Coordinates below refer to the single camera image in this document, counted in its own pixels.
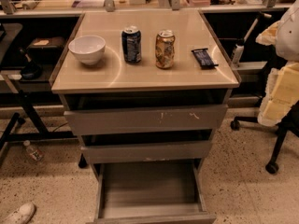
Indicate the grey bottom drawer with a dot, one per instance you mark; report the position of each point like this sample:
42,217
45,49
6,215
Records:
157,192

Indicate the grey drawer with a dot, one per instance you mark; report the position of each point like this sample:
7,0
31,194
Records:
157,192
145,119
160,146

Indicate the grey top drawer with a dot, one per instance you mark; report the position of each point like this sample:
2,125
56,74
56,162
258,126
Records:
145,119

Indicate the grey drawer cabinet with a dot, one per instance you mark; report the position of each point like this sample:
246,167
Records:
113,83

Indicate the grey middle drawer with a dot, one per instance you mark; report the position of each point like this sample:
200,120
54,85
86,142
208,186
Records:
160,146

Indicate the gold soda can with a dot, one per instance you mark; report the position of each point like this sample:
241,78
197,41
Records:
164,49

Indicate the blue soda can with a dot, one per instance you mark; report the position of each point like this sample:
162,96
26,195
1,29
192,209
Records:
131,44

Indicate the dark blue snack bar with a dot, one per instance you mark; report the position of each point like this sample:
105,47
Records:
203,58

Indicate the white ceramic bowl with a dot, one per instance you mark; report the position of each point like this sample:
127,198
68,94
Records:
88,49

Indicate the black box on shelf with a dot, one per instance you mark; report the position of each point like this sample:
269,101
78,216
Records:
46,50

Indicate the black joystick device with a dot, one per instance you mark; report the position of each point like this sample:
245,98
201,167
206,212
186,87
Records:
31,70

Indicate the plastic water bottle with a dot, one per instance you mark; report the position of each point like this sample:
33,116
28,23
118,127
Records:
33,151

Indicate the robot with yellow foam padding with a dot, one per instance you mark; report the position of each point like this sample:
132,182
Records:
282,84

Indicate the white shoe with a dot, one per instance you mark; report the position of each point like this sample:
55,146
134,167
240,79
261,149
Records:
22,215

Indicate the black table leg frame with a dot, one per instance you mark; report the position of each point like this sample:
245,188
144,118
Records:
42,132

